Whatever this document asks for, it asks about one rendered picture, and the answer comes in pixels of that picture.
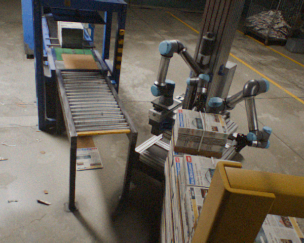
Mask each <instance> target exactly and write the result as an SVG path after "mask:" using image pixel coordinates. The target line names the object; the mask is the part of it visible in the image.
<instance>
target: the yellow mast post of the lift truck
mask: <svg viewBox="0 0 304 243"><path fill-rule="evenodd" d="M224 167H231V168H239V169H241V168H242V165H241V163H233V162H232V161H223V160H221V161H218V162H217V165H216V168H215V171H214V175H213V178H212V181H211V183H210V186H209V190H208V193H207V196H206V199H205V202H204V206H203V209H202V212H201V214H200V217H199V220H198V223H197V227H196V230H195V234H194V237H193V240H192V242H191V243H254V242H255V240H256V237H257V235H258V233H259V231H260V229H261V228H262V225H263V223H264V221H265V219H266V217H267V214H268V212H269V211H270V209H271V206H272V204H273V202H274V200H275V195H274V194H273V193H268V192H259V191H250V190H241V189H232V188H230V185H229V182H228V179H227V177H226V174H225V170H224Z"/></svg>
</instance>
